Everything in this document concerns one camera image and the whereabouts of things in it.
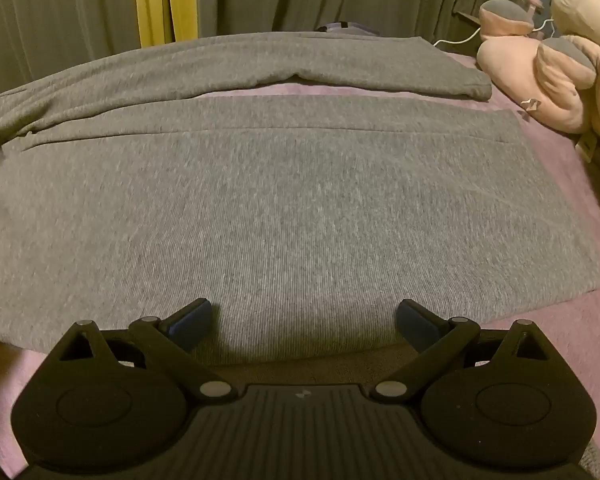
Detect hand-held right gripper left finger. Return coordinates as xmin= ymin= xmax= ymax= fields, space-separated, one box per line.
xmin=50 ymin=298 xmax=238 ymax=403

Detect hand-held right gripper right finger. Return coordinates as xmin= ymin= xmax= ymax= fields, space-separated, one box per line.
xmin=370 ymin=298 xmax=551 ymax=403

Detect grey pants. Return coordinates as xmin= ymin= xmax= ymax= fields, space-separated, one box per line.
xmin=0 ymin=31 xmax=600 ymax=367

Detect pink bed sheet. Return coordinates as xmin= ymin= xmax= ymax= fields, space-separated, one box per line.
xmin=0 ymin=49 xmax=600 ymax=480

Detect pink plush toy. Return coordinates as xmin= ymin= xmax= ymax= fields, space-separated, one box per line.
xmin=477 ymin=0 xmax=600 ymax=135

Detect white cable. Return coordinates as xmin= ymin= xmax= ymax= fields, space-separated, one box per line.
xmin=432 ymin=17 xmax=556 ymax=49

